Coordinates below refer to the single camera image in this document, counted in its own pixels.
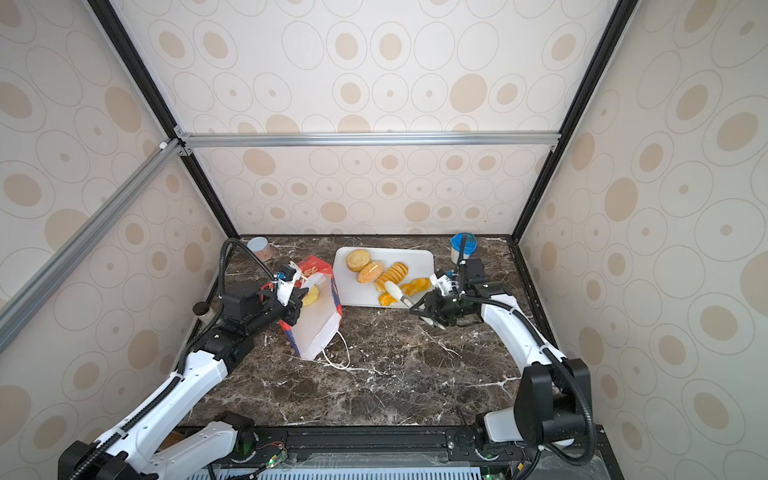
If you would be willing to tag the white cup blue lid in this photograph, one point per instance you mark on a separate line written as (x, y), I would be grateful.
(463, 245)

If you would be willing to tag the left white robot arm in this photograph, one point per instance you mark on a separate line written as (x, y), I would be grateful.
(130, 449)

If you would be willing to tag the clear jar pink contents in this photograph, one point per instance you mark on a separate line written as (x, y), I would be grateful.
(261, 248)

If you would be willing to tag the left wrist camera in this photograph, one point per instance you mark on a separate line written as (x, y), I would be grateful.
(285, 282)

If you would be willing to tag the red paper gift bag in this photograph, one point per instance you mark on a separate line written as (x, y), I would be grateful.
(319, 322)

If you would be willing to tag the pumpkin shaped fake bread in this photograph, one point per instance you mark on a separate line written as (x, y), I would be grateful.
(311, 297)

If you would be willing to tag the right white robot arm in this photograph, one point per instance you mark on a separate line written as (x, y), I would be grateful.
(552, 409)

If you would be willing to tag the white rectangular tray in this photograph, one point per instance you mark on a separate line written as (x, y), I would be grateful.
(420, 263)

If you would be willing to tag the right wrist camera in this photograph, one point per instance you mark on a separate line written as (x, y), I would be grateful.
(446, 284)

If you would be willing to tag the twisted yellow fake bread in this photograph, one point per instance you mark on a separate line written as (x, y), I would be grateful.
(408, 292)

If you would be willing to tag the left diagonal aluminium bar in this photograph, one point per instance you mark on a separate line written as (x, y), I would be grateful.
(36, 292)

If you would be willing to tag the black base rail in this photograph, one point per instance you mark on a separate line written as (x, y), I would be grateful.
(413, 452)

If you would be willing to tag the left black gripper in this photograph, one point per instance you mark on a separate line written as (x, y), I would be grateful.
(295, 304)

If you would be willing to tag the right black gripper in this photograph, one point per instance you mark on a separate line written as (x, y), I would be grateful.
(433, 309)

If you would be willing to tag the horizontal aluminium frame bar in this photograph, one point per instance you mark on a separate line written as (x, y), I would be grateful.
(388, 139)

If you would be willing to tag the oval fake bread roll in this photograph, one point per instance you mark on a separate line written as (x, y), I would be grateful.
(371, 272)

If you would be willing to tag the round fake bread bun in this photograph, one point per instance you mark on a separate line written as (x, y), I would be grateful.
(357, 260)

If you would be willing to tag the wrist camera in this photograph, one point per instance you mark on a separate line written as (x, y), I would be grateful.
(285, 282)
(446, 284)

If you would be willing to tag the ridged fake bread stack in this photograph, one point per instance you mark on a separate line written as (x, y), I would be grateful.
(395, 273)

